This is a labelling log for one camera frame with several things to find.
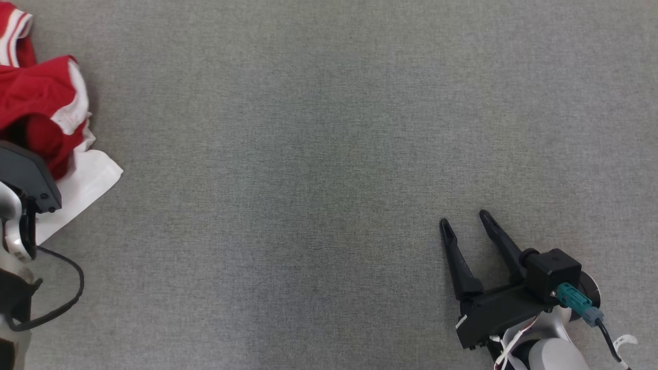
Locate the grey fabric sofa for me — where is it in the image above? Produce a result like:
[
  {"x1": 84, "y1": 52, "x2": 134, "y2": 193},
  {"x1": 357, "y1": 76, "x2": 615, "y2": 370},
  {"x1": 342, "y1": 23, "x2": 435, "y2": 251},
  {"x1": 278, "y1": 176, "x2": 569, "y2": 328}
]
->
[{"x1": 0, "y1": 0, "x2": 658, "y2": 370}]

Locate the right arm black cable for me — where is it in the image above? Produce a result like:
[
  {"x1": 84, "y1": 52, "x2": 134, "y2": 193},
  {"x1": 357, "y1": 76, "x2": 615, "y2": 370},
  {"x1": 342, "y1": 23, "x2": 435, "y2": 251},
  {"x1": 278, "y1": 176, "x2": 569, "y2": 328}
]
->
[{"x1": 553, "y1": 283, "x2": 634, "y2": 370}]

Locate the left gripper body dark grey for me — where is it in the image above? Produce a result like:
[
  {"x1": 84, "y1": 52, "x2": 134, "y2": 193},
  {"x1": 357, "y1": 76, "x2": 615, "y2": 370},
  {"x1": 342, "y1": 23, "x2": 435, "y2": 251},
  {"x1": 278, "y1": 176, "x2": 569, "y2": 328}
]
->
[{"x1": 0, "y1": 140, "x2": 63, "y2": 214}]

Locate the white cable label tag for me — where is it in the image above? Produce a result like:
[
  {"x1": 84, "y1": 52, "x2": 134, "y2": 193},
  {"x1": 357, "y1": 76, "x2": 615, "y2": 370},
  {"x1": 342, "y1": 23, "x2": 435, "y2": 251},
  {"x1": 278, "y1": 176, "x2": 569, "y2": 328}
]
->
[{"x1": 614, "y1": 334, "x2": 638, "y2": 356}]

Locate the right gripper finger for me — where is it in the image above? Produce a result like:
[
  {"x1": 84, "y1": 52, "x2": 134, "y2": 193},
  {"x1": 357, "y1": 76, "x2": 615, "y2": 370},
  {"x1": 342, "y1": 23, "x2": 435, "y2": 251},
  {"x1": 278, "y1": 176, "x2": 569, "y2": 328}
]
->
[
  {"x1": 440, "y1": 218, "x2": 484, "y2": 302},
  {"x1": 479, "y1": 210, "x2": 527, "y2": 285}
]

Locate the right gripper body dark grey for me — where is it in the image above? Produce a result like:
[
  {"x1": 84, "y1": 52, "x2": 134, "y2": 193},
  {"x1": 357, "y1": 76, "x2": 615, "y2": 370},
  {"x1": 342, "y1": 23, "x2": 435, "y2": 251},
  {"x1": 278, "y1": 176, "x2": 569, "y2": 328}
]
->
[{"x1": 455, "y1": 284, "x2": 555, "y2": 351}]

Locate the red white basketball jersey shirt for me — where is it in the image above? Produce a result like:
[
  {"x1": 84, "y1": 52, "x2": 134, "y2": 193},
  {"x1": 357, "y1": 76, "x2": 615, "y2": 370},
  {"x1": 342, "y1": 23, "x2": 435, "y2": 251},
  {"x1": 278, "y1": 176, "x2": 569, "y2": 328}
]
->
[{"x1": 0, "y1": 2, "x2": 124, "y2": 246}]

